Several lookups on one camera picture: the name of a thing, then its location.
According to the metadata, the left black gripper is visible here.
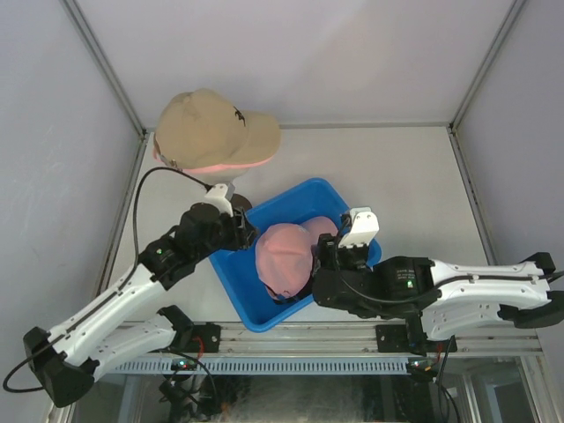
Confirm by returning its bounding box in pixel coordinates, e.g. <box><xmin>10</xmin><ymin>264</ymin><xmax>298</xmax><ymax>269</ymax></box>
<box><xmin>193</xmin><ymin>206</ymin><xmax>259</xmax><ymax>263</ymax></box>

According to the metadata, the blue plastic bin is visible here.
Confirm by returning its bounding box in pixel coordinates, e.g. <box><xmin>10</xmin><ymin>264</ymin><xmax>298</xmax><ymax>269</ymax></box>
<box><xmin>207</xmin><ymin>176</ymin><xmax>383</xmax><ymax>334</ymax></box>

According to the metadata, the pink baseball cap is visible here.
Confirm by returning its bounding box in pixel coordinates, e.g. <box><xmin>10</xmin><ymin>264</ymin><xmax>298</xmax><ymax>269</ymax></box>
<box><xmin>152</xmin><ymin>139</ymin><xmax>272</xmax><ymax>174</ymax></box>

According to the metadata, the beige cap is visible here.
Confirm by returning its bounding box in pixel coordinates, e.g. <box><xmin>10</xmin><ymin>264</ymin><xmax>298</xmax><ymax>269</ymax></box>
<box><xmin>153</xmin><ymin>88</ymin><xmax>281</xmax><ymax>169</ymax></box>

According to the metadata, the dark round wooden stand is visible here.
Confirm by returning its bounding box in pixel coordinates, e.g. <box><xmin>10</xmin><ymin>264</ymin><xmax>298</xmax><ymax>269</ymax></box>
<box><xmin>231</xmin><ymin>193</ymin><xmax>252</xmax><ymax>212</ymax></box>

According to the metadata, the dark cap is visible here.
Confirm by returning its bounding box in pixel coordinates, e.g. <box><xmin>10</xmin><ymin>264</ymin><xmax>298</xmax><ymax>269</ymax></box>
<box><xmin>264</xmin><ymin>281</ymin><xmax>312</xmax><ymax>305</ymax></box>

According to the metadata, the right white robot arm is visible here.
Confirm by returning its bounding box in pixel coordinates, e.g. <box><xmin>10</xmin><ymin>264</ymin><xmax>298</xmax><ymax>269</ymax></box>
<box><xmin>311</xmin><ymin>234</ymin><xmax>563</xmax><ymax>355</ymax></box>

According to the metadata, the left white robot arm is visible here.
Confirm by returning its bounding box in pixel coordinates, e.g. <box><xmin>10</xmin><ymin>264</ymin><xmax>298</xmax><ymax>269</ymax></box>
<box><xmin>23</xmin><ymin>203</ymin><xmax>258</xmax><ymax>408</ymax></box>

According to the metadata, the beige mannequin head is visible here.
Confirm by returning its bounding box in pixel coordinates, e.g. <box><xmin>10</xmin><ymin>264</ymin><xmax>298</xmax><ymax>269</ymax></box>
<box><xmin>189</xmin><ymin>167</ymin><xmax>249</xmax><ymax>185</ymax></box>

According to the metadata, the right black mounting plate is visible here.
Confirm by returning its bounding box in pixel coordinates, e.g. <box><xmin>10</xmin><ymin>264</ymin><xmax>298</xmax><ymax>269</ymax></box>
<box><xmin>375</xmin><ymin>324</ymin><xmax>457</xmax><ymax>356</ymax></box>

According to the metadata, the black mounting plate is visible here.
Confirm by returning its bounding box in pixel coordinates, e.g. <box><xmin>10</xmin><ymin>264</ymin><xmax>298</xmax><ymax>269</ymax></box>
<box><xmin>375</xmin><ymin>324</ymin><xmax>457</xmax><ymax>356</ymax></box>
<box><xmin>178</xmin><ymin>323</ymin><xmax>221</xmax><ymax>356</ymax></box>

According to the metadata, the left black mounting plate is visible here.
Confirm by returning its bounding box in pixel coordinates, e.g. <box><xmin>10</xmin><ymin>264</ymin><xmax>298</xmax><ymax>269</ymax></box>
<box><xmin>178</xmin><ymin>323</ymin><xmax>221</xmax><ymax>356</ymax></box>

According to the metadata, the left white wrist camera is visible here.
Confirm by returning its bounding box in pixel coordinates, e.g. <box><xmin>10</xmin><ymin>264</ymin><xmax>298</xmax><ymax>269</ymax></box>
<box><xmin>204</xmin><ymin>183</ymin><xmax>234</xmax><ymax>217</ymax></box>

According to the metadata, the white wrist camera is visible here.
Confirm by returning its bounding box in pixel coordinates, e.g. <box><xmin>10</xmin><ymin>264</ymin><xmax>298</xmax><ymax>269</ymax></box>
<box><xmin>204</xmin><ymin>183</ymin><xmax>234</xmax><ymax>217</ymax></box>
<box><xmin>338</xmin><ymin>206</ymin><xmax>380</xmax><ymax>249</ymax></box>

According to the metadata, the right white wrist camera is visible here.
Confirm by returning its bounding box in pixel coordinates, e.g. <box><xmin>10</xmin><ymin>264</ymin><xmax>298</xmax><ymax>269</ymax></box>
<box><xmin>338</xmin><ymin>206</ymin><xmax>380</xmax><ymax>249</ymax></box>

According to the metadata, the left black camera cable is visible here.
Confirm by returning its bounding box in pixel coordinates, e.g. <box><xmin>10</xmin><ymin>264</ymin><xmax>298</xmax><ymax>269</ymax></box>
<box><xmin>2</xmin><ymin>166</ymin><xmax>211</xmax><ymax>394</ymax></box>

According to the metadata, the perforated grey cable duct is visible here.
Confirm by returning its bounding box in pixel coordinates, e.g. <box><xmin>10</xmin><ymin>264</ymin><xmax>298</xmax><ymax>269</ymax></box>
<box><xmin>110</xmin><ymin>356</ymin><xmax>409</xmax><ymax>375</ymax></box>

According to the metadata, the aluminium mounting rail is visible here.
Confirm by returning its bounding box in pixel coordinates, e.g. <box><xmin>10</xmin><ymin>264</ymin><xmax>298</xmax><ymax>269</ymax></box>
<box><xmin>218</xmin><ymin>321</ymin><xmax>543</xmax><ymax>357</ymax></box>

